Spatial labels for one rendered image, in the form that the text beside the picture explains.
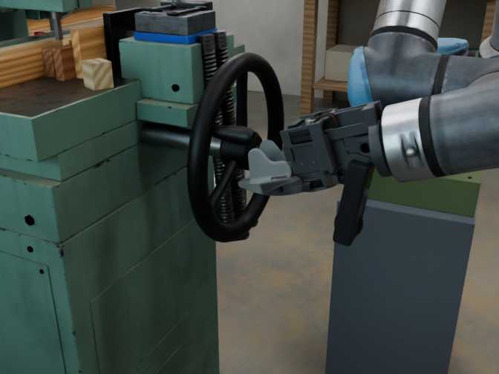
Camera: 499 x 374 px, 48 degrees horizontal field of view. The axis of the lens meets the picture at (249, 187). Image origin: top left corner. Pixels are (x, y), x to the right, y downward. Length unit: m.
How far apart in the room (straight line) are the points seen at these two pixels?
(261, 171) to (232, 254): 1.46
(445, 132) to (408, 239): 0.73
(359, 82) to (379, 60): 0.04
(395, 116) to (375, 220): 0.70
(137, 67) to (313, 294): 1.23
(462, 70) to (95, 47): 0.56
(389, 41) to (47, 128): 0.45
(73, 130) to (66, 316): 0.28
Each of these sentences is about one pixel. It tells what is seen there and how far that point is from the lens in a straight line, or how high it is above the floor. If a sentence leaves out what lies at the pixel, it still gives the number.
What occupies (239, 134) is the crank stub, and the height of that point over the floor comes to 0.87.
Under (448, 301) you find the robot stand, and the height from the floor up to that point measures 0.35.
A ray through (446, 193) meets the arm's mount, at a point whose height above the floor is 0.60.
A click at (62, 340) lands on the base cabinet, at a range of 0.95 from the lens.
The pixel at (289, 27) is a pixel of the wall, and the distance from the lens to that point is 4.29.
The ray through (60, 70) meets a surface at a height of 0.92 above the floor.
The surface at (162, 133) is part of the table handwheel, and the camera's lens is 0.91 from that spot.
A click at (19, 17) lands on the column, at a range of 1.21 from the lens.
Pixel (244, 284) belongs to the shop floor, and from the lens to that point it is 1.99.
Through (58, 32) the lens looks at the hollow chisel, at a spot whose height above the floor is 0.96.
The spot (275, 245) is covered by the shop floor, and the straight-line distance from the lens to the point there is 2.22.
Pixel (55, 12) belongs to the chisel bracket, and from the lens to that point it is 1.01.
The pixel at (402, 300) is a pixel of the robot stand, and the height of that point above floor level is 0.32.
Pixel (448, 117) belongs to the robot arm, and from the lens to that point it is 0.61.
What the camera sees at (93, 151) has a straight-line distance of 0.85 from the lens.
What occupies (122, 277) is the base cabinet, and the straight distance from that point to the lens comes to 0.97.
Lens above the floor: 1.11
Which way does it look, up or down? 24 degrees down
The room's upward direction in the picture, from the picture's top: straight up
